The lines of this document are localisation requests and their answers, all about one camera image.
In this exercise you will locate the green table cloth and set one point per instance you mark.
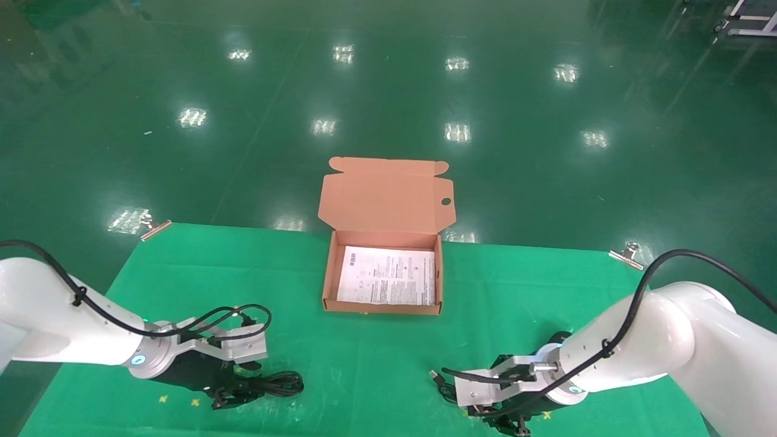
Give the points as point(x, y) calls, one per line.
point(364, 364)

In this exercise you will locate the white wheeled cart frame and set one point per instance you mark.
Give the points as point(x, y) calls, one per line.
point(756, 32)

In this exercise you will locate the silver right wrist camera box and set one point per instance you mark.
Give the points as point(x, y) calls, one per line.
point(479, 391)

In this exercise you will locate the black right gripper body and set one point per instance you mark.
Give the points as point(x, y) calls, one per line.
point(516, 405)

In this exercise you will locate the orange cardboard box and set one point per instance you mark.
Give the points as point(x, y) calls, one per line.
point(382, 200)

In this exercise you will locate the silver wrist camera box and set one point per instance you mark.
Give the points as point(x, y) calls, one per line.
point(243, 349)
point(479, 391)

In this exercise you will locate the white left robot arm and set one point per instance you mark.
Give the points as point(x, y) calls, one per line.
point(36, 315)

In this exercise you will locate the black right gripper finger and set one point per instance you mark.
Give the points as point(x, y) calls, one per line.
point(475, 413)
point(515, 428)

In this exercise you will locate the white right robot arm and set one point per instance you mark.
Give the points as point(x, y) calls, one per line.
point(668, 340)

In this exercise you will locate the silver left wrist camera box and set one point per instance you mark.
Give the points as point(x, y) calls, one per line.
point(243, 349)

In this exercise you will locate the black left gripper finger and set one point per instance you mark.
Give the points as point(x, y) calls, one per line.
point(234, 399)
point(247, 368)

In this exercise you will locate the metal cloth clamp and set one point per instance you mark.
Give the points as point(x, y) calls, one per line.
point(155, 227)
point(625, 256)

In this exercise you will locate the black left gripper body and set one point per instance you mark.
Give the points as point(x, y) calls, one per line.
point(194, 370)

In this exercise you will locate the white printed instruction sheet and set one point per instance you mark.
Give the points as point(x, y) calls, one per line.
point(385, 276)

